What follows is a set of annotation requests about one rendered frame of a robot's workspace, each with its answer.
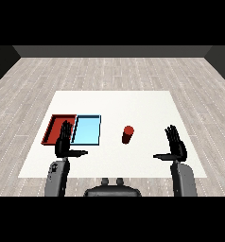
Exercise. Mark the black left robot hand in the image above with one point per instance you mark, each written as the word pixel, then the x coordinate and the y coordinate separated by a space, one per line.
pixel 62 145

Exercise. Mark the dark grey robot body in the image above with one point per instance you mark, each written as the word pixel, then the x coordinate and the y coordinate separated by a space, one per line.
pixel 112 189

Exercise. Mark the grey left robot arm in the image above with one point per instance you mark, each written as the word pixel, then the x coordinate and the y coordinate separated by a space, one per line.
pixel 57 178

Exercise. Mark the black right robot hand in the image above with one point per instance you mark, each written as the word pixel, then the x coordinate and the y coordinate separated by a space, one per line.
pixel 178 148

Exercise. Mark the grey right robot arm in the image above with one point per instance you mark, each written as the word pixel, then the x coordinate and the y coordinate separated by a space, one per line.
pixel 183 178

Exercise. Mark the red shallow open box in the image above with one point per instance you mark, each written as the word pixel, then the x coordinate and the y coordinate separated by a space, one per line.
pixel 54 129

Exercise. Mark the light blue shallow open box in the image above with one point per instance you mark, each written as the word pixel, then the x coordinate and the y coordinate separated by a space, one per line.
pixel 87 129

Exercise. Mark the red can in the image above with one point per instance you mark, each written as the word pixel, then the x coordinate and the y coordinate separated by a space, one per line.
pixel 127 134

